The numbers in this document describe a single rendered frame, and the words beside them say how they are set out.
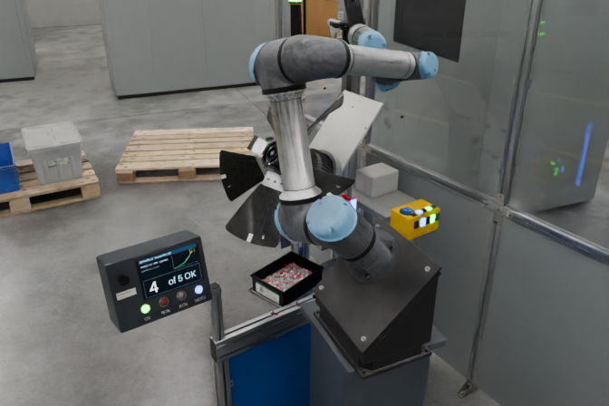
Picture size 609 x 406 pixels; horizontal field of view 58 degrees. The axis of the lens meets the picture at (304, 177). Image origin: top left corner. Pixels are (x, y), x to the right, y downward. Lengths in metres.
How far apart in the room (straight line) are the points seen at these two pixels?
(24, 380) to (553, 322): 2.45
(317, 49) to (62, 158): 3.69
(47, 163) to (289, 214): 3.54
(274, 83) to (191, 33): 6.19
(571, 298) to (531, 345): 0.33
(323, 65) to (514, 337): 1.64
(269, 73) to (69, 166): 3.59
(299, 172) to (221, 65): 6.34
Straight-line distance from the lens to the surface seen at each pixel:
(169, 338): 3.19
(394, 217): 2.07
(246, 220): 2.14
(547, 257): 2.32
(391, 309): 1.40
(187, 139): 5.53
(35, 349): 3.35
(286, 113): 1.41
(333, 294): 1.53
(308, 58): 1.32
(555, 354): 2.49
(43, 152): 4.76
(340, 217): 1.33
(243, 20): 7.69
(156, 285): 1.52
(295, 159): 1.42
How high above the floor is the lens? 2.02
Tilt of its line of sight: 24 degrees down
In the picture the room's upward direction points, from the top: straight up
